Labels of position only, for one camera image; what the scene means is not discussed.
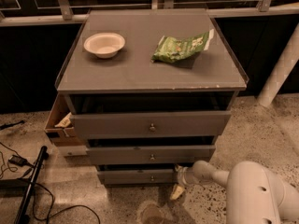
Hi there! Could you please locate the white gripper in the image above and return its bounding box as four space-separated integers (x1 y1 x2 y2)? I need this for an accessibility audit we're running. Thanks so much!
170 161 217 201

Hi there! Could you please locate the grey bottom drawer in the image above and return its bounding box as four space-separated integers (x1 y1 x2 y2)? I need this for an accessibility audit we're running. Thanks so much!
97 169 176 185

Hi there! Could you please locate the grey drawer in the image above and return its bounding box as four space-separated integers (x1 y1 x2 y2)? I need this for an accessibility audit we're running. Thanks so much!
87 145 215 165
70 111 231 139
97 169 176 185

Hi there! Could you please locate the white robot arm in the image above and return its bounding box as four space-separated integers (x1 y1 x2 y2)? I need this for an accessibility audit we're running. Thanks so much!
170 161 299 224

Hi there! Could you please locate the grey middle drawer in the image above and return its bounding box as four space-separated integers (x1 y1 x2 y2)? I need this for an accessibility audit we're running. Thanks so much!
87 145 215 165

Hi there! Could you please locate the grey top drawer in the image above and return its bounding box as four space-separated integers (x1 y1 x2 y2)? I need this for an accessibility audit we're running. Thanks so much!
70 111 231 139

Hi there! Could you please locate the grey drawer cabinet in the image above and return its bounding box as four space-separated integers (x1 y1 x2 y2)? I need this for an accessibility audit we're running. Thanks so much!
56 9 248 173

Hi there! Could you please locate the open cardboard box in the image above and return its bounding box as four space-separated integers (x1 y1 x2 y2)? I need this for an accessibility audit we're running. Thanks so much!
45 94 86 157

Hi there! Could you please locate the green snack bag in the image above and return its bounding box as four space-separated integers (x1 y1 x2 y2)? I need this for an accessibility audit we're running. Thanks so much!
151 29 214 63

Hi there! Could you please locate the white paper bowl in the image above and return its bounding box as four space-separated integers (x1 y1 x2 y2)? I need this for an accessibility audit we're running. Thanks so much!
83 33 125 59

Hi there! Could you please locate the black flat floor base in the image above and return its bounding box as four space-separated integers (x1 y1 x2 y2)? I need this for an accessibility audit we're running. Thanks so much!
0 178 29 190

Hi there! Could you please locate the black pole on floor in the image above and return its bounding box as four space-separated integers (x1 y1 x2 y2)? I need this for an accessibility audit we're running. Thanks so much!
14 146 49 224

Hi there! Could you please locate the black power adapter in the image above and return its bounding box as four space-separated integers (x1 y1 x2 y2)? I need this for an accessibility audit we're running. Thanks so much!
8 155 27 167

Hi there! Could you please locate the metal window railing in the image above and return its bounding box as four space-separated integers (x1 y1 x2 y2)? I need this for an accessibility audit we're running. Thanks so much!
0 0 299 26

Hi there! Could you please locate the black floor cable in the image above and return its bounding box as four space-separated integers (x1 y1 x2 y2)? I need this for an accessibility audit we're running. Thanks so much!
0 141 102 224

